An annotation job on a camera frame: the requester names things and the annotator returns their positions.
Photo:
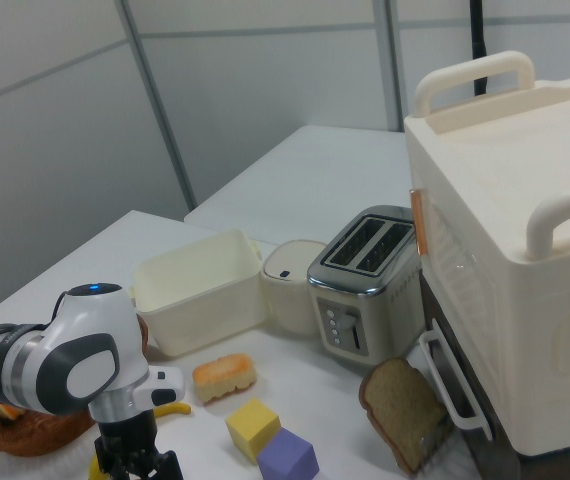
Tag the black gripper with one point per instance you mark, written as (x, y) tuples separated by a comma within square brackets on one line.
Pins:
[(127, 432)]

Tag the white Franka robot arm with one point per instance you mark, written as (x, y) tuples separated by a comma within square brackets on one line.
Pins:
[(65, 360)]

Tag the cream open plastic container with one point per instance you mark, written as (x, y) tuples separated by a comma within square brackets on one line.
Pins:
[(200, 320)]

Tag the yellow toy banana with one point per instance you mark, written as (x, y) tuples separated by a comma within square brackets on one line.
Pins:
[(175, 409)]

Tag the brown wicker basket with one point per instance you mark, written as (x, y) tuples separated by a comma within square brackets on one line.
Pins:
[(30, 435)]

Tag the yellow foam cube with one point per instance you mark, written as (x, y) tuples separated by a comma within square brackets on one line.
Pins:
[(250, 425)]

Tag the orange toy bread loaf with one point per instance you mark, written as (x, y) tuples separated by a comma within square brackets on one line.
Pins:
[(225, 377)]

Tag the striped orange toy bread roll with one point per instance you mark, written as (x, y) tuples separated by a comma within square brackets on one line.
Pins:
[(9, 412)]

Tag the purple foam cube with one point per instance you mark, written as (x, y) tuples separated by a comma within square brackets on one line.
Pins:
[(287, 457)]

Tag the small cream lidded bin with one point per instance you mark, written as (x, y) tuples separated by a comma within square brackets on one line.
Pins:
[(290, 305)]

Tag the brown bread slice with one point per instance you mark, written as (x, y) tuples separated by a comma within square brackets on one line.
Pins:
[(400, 405)]

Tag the silver two-slot toaster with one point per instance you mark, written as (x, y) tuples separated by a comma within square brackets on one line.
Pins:
[(360, 310)]

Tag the large cream toy kitchen cabinet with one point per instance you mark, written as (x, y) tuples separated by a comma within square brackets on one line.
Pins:
[(505, 250)]

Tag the black pole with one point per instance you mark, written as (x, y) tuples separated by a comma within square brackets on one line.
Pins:
[(477, 40)]

